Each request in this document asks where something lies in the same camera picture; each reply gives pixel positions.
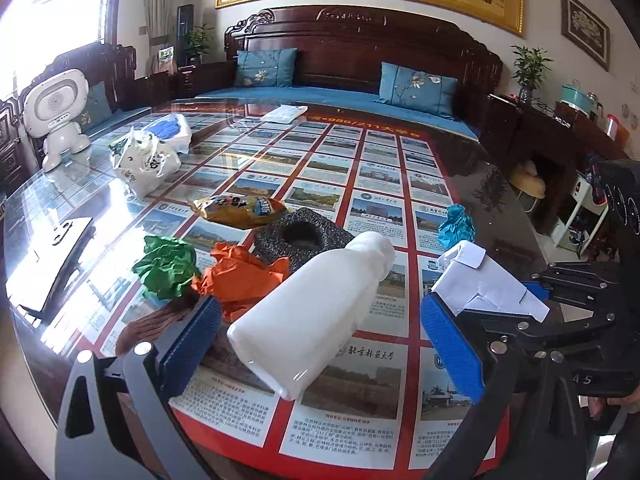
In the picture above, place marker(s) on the dark wooden sofa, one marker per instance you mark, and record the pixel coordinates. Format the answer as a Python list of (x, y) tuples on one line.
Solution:
[(350, 55)]

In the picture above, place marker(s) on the white small shelf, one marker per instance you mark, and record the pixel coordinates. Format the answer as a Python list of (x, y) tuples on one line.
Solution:
[(580, 215)]

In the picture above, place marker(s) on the black foam block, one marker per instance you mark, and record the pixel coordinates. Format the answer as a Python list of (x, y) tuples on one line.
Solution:
[(270, 245)]

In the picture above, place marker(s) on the white flat packet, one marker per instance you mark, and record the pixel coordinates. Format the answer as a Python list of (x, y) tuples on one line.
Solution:
[(285, 113)]

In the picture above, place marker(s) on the black tower appliance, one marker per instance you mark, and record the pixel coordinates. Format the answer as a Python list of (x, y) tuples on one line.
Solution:
[(184, 25)]

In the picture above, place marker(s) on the white bag with blue contents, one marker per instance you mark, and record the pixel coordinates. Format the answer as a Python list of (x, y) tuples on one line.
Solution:
[(167, 127)]

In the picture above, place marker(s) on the red printed table poster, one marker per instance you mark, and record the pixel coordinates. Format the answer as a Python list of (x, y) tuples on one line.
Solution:
[(380, 175)]

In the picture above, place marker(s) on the orange plastic container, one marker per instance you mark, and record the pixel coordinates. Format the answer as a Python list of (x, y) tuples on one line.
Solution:
[(617, 130)]

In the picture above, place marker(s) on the orange paper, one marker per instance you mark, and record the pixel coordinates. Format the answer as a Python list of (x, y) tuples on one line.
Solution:
[(240, 275)]

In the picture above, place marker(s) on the white paper carton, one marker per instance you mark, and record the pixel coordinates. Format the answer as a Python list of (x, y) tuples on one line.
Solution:
[(480, 280)]

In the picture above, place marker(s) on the person's right hand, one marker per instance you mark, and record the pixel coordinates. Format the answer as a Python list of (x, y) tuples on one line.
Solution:
[(617, 404)]

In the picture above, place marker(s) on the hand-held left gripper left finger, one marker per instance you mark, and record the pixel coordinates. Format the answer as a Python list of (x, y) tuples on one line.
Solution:
[(192, 340)]

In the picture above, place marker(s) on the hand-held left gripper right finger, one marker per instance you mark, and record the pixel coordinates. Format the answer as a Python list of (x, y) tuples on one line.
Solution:
[(450, 355)]

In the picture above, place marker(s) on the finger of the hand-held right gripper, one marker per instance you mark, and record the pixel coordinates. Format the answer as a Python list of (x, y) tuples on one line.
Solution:
[(595, 327), (575, 275)]

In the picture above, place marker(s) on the white printed plastic bag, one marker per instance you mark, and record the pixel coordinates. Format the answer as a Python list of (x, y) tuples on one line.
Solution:
[(145, 165)]

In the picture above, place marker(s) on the small standing card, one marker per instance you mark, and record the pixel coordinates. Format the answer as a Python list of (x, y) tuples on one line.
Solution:
[(166, 59)]

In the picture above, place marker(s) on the blue flowered pillow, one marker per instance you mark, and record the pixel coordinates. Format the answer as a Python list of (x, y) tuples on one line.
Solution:
[(265, 67), (417, 90), (95, 110)]

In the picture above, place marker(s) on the dark wooden corner table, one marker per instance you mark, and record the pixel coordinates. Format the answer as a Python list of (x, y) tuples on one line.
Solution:
[(200, 79)]

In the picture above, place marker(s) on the white robot toy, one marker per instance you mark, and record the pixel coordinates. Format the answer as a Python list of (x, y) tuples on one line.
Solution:
[(55, 105)]

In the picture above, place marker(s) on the dark wooden side bench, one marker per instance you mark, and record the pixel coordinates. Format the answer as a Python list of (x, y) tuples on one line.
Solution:
[(110, 65)]

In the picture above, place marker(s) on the yellow snack wrapper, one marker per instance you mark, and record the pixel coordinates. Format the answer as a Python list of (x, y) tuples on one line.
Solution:
[(235, 210)]

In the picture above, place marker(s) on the green paper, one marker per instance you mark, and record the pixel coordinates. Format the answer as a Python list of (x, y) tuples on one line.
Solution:
[(165, 265)]

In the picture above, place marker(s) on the beige curtain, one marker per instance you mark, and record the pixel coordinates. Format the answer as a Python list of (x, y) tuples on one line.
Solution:
[(160, 0)]

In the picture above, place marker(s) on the blue sofa seat cushion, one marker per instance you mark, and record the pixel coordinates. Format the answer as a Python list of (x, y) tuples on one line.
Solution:
[(340, 97)]

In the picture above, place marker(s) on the blue bench seat cushion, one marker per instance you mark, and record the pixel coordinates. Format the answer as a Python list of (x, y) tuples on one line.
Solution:
[(125, 116)]

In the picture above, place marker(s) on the green potted plant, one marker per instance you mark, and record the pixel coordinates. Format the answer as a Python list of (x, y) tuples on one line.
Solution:
[(197, 42)]

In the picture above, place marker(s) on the small dark framed picture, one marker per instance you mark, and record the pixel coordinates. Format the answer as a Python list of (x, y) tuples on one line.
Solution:
[(585, 27)]

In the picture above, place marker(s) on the teal kettle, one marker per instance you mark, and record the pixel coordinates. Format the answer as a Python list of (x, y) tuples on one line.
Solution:
[(575, 99)]

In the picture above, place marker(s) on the dark wooden cabinet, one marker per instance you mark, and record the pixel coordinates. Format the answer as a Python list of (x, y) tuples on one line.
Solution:
[(545, 130)]

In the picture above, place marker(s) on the potted bamboo plant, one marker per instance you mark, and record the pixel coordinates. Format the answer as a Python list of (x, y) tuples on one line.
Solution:
[(530, 67)]

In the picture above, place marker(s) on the teal paper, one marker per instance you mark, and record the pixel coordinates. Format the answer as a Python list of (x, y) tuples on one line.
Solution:
[(456, 227)]

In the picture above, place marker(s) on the straw hat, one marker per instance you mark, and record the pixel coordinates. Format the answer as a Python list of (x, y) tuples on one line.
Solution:
[(527, 180)]

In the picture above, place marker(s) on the white plastic bottle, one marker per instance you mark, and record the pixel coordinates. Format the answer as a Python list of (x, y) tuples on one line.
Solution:
[(310, 320)]

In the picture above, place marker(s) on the brown paper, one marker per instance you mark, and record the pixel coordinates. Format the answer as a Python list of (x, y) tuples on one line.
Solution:
[(150, 325)]

